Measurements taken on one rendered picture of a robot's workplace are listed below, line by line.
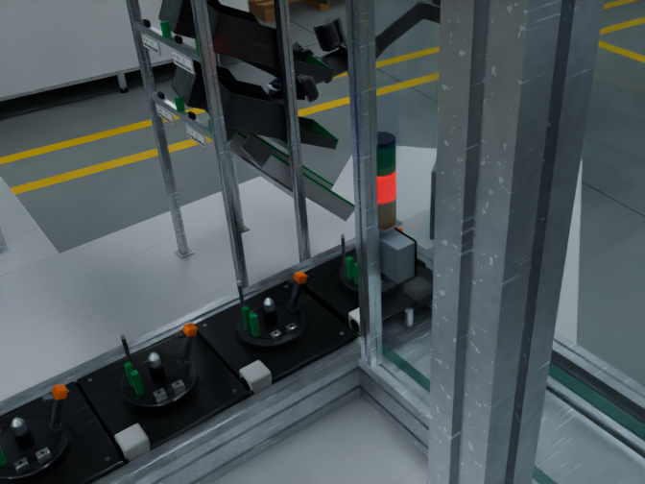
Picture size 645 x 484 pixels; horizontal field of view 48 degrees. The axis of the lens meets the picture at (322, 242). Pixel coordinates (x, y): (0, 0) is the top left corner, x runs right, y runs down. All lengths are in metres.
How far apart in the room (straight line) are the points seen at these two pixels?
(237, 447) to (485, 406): 0.98
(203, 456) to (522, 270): 1.02
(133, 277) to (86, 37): 3.60
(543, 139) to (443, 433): 0.20
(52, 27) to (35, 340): 3.71
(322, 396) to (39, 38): 4.21
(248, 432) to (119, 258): 0.79
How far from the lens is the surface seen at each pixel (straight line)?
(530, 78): 0.30
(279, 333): 1.40
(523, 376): 0.41
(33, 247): 2.12
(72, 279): 1.94
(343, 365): 1.39
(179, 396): 1.34
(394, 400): 1.37
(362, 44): 1.05
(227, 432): 1.31
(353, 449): 1.38
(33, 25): 5.27
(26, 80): 5.35
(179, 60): 1.49
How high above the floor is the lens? 1.92
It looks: 34 degrees down
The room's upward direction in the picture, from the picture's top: 4 degrees counter-clockwise
